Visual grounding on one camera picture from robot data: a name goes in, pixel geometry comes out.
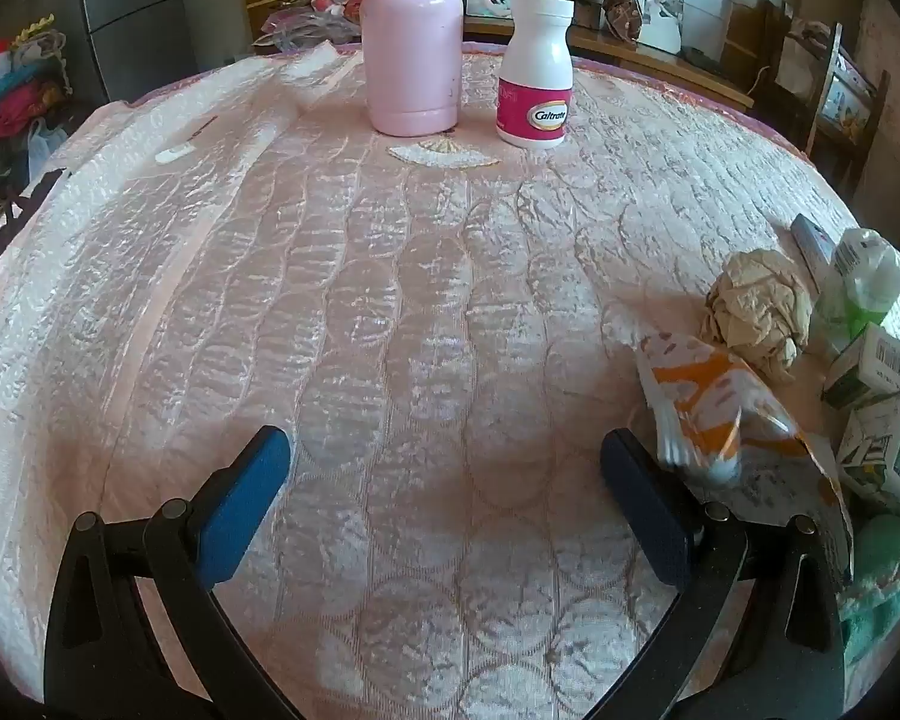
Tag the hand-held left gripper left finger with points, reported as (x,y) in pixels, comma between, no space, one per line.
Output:
(247,495)

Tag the pink quilted mattress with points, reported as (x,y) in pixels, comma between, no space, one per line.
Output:
(420,330)

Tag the green and white plastic bottle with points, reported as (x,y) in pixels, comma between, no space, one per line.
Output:
(862,277)

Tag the pink insulated bottle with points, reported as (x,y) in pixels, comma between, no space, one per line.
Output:
(412,52)

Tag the long white box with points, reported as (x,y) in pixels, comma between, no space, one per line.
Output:
(810,247)

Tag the pile of colourful clothes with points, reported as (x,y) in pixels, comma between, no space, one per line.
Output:
(7,86)

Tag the grey refrigerator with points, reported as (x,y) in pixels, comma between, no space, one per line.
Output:
(142,7)

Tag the brown paper ball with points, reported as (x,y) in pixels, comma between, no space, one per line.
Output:
(757,311)

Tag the white supplement bottle pink label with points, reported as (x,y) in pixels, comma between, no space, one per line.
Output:
(536,52)

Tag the orange white snack wrapper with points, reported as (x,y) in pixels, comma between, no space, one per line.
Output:
(705,397)

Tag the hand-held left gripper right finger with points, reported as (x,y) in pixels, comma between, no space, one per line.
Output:
(641,510)

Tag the green towel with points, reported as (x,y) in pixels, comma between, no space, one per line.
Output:
(889,585)

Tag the white green carton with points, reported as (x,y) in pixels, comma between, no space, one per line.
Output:
(889,446)
(877,364)

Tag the clutter of small packets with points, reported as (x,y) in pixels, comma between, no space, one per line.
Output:
(311,11)

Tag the wooden chair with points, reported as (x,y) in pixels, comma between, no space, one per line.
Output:
(795,97)

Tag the wedding photo print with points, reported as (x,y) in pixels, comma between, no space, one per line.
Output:
(661,19)

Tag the framed picture on chair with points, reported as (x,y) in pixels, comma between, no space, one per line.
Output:
(844,94)

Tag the translucent plastic bag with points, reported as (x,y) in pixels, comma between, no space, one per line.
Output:
(45,146)

